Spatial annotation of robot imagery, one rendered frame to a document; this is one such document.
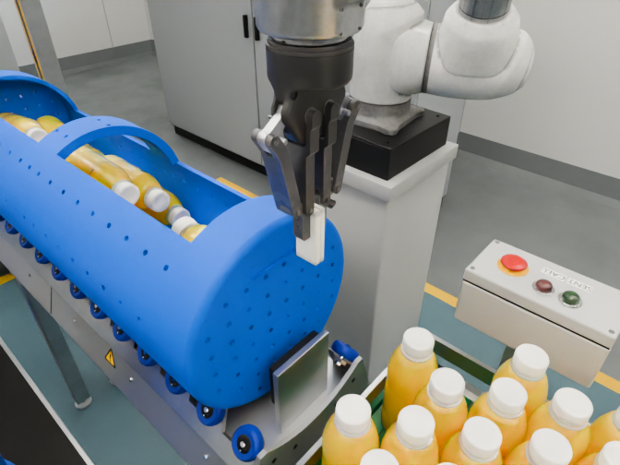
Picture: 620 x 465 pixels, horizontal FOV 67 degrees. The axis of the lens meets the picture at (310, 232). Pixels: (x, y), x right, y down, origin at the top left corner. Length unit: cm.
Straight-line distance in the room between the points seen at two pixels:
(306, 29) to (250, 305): 33
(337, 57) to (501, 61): 73
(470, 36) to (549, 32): 227
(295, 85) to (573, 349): 51
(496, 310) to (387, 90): 61
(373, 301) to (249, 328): 77
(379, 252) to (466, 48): 51
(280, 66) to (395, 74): 74
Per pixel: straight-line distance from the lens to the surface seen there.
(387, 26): 111
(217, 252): 53
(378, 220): 117
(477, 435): 56
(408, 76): 113
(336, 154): 49
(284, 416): 69
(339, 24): 39
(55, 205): 77
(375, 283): 128
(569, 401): 63
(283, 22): 38
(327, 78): 40
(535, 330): 73
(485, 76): 111
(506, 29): 109
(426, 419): 56
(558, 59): 332
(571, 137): 341
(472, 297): 74
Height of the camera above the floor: 154
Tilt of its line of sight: 35 degrees down
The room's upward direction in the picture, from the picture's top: straight up
